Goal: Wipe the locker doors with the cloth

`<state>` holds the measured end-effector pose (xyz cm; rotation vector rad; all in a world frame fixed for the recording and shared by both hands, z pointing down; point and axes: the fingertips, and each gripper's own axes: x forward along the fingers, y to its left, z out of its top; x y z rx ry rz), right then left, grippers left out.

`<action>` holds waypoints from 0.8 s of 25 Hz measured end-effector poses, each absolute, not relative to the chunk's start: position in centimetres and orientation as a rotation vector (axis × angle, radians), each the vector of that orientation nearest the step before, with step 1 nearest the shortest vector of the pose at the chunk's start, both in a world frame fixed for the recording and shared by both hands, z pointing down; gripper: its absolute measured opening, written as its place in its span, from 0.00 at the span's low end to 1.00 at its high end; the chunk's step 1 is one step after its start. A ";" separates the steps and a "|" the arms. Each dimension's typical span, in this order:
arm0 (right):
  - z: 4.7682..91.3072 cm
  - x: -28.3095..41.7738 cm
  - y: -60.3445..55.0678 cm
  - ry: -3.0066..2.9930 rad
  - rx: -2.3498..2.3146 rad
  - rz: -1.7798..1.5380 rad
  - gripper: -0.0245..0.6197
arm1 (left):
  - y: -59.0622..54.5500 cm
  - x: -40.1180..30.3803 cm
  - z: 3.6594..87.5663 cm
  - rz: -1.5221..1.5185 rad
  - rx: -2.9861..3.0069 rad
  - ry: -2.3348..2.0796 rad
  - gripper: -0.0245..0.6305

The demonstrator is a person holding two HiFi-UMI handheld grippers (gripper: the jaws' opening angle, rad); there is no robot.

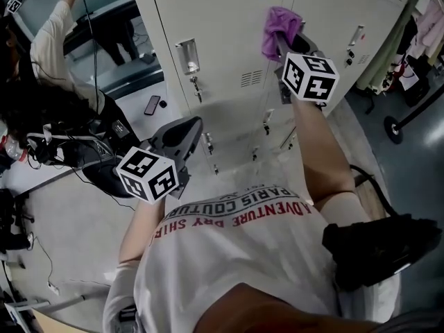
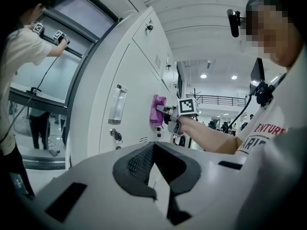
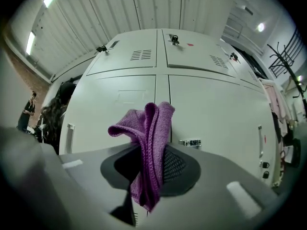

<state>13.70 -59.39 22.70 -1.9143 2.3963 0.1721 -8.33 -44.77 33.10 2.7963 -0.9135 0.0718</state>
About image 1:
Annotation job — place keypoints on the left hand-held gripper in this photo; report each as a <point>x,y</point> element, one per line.
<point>145,175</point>

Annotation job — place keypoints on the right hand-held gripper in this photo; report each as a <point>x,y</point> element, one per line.
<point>308,78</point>

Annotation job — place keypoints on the purple wiping cloth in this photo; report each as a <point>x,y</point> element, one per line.
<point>277,21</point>

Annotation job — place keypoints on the beige metal locker cabinet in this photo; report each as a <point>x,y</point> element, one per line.
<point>222,30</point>

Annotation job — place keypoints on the person's right forearm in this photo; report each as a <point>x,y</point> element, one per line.
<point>319,151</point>

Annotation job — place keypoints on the person's left forearm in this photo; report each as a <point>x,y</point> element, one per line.
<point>142,231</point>

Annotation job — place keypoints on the black box with white label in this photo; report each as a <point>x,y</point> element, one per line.
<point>118,128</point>

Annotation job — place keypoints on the white window ledge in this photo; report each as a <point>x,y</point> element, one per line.
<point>137,111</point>

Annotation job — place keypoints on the dark smartphone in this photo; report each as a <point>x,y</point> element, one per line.
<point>152,105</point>

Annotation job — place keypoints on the small black case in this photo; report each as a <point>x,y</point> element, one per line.
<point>162,104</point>

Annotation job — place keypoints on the red bag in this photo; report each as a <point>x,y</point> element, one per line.
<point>397,73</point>

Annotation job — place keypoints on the black wheeled stand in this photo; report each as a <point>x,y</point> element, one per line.
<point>393,128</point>

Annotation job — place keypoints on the white printed bag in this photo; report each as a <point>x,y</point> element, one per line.
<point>409,78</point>

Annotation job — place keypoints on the person's white printed shirt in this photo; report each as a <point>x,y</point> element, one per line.
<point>236,255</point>

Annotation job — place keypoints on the black framed glass window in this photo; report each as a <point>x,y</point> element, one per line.
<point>121,47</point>

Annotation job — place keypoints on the pink hanging garment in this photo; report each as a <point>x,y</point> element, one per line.
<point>430,23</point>

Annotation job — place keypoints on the clear plastic bottle red label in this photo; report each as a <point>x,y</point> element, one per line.
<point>14,149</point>

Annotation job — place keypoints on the white power strip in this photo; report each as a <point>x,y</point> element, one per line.
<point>53,288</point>

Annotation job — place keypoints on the black waist bag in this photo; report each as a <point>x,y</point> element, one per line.
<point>374,248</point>

